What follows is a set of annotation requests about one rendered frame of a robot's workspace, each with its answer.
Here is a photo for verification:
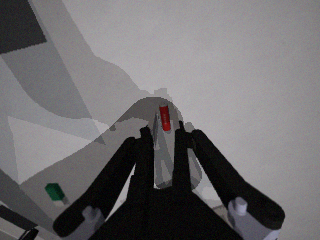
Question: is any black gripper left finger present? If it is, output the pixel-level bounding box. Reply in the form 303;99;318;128
53;111;158;240

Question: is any red cylinder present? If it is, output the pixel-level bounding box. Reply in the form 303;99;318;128
159;102;171;131

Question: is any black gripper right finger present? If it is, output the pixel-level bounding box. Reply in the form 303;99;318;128
170;109;285;240

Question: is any grey drawer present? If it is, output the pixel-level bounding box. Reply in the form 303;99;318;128
213;206;232;228

